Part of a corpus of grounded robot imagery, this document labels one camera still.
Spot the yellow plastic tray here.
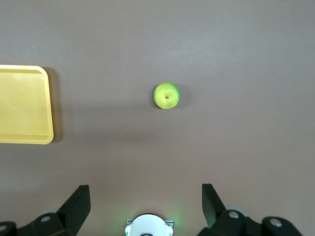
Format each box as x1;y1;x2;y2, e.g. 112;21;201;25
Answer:
0;65;54;145

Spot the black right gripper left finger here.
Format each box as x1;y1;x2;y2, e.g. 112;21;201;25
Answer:
0;184;91;236

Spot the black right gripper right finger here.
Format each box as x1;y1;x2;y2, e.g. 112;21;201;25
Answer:
198;183;302;236

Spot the green apple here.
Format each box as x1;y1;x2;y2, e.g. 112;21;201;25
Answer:
154;83;181;110

